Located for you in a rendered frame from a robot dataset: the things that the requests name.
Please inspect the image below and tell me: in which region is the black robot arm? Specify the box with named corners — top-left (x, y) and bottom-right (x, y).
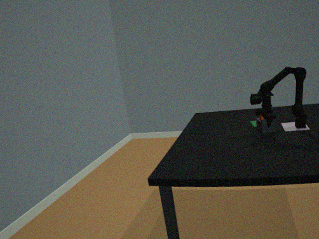
top-left (250, 67), bottom-right (307, 128)

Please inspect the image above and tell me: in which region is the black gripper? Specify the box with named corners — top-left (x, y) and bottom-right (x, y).
top-left (261, 104), bottom-right (276, 128)

